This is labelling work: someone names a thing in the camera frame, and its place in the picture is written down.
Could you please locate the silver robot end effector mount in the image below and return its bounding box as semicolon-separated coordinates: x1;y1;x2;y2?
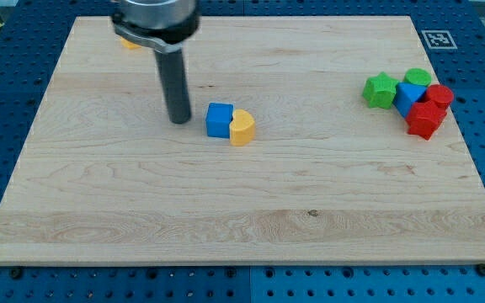
111;0;200;54

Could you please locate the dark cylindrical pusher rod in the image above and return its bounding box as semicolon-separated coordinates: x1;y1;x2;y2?
154;48;192;125

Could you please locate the yellow hexagon block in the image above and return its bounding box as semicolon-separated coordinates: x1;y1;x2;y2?
120;38;141;50

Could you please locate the yellow heart block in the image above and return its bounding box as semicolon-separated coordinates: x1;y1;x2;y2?
229;109;255;146

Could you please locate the blue cube block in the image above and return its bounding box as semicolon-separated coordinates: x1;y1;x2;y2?
205;103;234;139

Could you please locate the wooden board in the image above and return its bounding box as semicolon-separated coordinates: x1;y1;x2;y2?
0;16;485;267

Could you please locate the green star block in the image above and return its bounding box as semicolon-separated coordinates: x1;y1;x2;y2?
362;72;400;109

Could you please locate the blue triangle block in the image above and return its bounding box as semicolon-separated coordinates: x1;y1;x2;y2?
393;82;426;118

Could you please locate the green cylinder block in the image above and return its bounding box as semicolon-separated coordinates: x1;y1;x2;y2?
403;67;432;87

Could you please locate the red star block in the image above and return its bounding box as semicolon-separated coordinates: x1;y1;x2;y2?
405;102;447;141

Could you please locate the white fiducial marker tag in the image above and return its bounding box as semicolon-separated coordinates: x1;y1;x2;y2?
422;29;457;50

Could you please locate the red cylinder block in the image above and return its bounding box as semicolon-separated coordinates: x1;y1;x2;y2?
421;84;455;109

